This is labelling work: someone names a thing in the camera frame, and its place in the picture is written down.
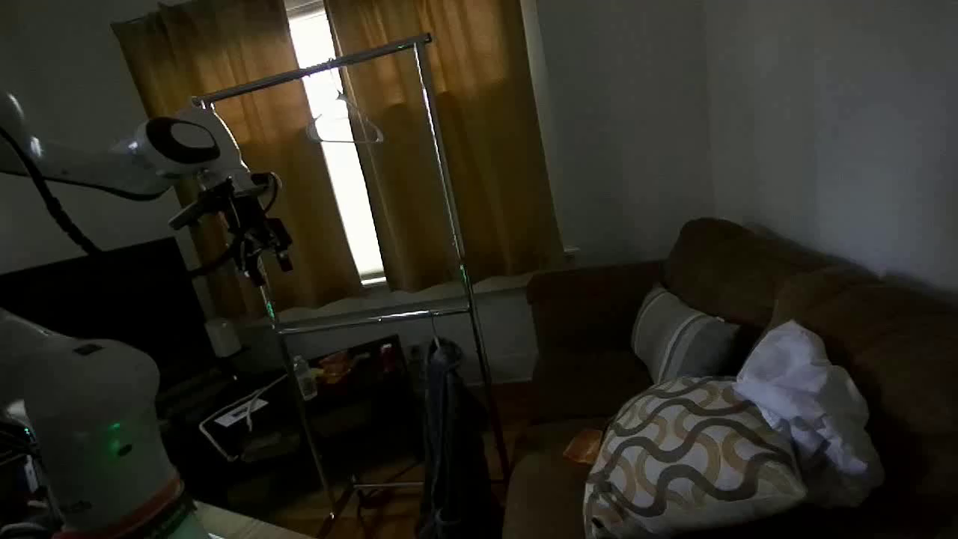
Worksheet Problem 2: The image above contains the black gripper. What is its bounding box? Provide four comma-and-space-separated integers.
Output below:
201, 178, 298, 292

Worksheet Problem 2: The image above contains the white plastic coat hanger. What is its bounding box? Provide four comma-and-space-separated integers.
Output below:
309, 91, 388, 150

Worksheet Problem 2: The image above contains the wide brown curtain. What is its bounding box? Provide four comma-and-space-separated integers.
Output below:
110, 0, 364, 325

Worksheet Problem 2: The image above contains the small white cup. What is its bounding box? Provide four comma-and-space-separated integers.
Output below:
203, 314, 246, 359

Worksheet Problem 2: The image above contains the clear plastic water bottle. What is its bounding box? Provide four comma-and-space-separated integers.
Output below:
291, 355, 322, 406

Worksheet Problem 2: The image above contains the orange snack bag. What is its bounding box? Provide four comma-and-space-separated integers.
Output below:
313, 349, 364, 394

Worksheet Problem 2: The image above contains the white window ledge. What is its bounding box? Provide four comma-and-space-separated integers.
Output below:
236, 268, 584, 386

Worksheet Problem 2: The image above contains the white paper sheet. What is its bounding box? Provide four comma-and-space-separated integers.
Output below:
213, 397, 273, 431

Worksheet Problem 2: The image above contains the black television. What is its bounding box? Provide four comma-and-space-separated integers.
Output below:
0, 233, 219, 403

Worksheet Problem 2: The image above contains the black low table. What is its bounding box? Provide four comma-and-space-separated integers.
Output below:
159, 335, 421, 503

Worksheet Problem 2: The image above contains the metal garment rack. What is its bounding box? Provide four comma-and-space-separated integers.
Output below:
195, 30, 515, 524

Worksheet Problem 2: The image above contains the dark hanging garment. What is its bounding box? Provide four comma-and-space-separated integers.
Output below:
414, 340, 502, 539

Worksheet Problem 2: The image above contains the narrow brown curtain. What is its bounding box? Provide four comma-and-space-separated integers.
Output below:
322, 0, 566, 293

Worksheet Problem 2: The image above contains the brown sofa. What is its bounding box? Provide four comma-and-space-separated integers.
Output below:
501, 215, 958, 539

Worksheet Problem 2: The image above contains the small orange packet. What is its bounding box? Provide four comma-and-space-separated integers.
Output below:
560, 428, 607, 470

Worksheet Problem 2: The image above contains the grey striped pillow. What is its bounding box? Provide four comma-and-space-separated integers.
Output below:
628, 286, 745, 386

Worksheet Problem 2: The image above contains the wavy patterned pillow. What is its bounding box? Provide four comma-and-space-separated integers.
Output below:
580, 374, 810, 539

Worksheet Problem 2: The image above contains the crumpled white cloth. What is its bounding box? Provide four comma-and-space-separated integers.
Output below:
733, 319, 888, 507

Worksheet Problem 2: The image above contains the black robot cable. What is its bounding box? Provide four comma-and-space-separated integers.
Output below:
0, 127, 279, 286

